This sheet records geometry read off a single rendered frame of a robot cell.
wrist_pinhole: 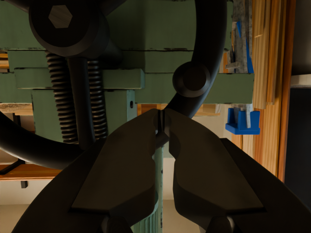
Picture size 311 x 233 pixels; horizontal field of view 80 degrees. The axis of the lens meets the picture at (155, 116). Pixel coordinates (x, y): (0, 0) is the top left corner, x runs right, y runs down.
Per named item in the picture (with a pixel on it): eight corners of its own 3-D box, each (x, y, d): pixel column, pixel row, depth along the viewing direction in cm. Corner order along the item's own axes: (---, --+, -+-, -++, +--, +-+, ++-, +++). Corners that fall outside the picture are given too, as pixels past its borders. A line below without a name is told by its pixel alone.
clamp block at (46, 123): (130, 88, 27) (131, 149, 28) (138, 88, 40) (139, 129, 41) (26, 88, 27) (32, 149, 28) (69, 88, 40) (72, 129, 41)
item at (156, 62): (220, 51, 35) (219, 72, 36) (196, 64, 56) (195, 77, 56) (6, 50, 35) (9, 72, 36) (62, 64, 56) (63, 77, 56)
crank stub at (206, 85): (168, 88, 12) (186, 51, 12) (164, 87, 18) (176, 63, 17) (202, 105, 12) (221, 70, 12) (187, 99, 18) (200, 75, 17)
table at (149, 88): (293, 68, 26) (288, 110, 27) (219, 77, 56) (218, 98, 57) (-140, 66, 26) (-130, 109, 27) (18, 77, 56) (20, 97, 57)
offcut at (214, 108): (215, 101, 45) (215, 113, 46) (221, 100, 48) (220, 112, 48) (202, 100, 48) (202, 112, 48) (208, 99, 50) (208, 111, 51)
